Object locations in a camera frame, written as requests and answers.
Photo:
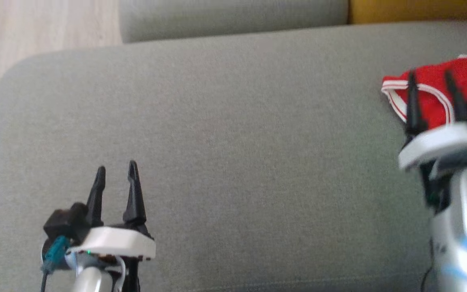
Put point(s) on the red basketball jersey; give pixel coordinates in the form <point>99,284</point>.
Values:
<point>432,93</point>

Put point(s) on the grey sofa seat cushion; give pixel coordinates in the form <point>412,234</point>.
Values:
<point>233,18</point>

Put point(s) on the grey and yellow sofa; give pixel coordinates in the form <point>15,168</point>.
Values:
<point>237,162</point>

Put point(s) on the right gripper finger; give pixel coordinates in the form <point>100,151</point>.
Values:
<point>414,109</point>
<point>457,105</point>

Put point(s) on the yellow sofa backrest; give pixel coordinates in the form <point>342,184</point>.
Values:
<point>412,10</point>

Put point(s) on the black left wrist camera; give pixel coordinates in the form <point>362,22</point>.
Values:
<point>61,221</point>

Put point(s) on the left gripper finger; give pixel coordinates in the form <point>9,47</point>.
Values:
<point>95,202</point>
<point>135,202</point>

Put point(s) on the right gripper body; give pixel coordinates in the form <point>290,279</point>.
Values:
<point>440,146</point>

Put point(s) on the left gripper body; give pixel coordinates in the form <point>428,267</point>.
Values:
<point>116,243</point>

